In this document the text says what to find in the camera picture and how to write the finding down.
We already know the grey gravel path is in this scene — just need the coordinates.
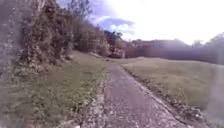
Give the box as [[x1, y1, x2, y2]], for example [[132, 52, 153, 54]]
[[79, 63, 201, 128]]

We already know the grass slope with leaves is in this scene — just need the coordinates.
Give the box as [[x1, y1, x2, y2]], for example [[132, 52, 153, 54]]
[[0, 49, 116, 128]]

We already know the open grass field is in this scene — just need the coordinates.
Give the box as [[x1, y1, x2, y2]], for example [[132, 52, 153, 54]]
[[113, 56, 224, 128]]

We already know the wood of bushy trees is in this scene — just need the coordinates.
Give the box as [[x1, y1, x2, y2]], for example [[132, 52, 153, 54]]
[[0, 0, 127, 81]]

